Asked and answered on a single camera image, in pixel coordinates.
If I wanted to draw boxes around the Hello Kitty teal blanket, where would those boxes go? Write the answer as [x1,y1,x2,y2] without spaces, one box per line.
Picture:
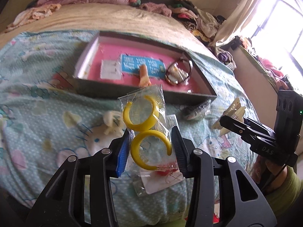
[0,30,261,227]

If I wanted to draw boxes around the window ledge with clothes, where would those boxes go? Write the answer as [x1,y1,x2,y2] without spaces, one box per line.
[228,36,302,95]

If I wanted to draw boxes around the pile of clothes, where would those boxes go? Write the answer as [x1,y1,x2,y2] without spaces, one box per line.
[169,0,226,46]

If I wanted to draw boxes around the beige bed cover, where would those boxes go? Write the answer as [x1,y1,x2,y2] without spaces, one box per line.
[1,3,212,57]

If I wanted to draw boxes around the pink fuzzy garment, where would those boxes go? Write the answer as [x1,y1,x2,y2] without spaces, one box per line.
[139,2,172,17]

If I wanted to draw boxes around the yellow hoop earrings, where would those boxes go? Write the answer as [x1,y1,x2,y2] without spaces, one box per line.
[118,85,178,174]

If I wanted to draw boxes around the white earring card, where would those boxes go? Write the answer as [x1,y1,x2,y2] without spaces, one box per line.
[100,60,122,80]

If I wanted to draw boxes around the person's right hand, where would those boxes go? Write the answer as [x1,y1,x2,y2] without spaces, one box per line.
[252,155,288,192]

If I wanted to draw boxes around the cream curtain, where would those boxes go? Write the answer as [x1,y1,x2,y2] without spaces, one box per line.
[209,0,261,47]

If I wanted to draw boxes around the cream hair claw clip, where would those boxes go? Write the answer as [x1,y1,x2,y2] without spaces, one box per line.
[212,97,245,137]

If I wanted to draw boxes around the dark cardboard box tray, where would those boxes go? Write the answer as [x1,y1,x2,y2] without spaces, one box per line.
[73,32,217,106]

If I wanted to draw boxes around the pearl bead hair claw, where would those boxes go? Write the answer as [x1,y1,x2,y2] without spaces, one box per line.
[103,111,126,135]

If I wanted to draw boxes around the orange spiral hair clip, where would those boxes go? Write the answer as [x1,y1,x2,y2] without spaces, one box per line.
[139,64,152,88]

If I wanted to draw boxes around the small jewelry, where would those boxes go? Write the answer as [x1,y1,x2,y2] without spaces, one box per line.
[168,65,189,85]

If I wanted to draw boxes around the red ball earrings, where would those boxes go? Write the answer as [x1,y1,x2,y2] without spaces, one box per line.
[133,160,185,197]

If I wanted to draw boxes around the peach clothing on bed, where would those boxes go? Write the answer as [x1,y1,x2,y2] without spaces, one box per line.
[4,4,61,33]

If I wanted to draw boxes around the brown leather wrist watch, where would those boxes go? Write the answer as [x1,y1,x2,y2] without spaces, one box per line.
[165,56,193,86]

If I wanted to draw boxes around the basket of clothes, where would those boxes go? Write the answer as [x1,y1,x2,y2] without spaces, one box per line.
[211,47,237,71]

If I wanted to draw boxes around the green fleece sleeve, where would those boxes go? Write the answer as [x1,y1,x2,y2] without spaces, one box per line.
[265,166,302,218]

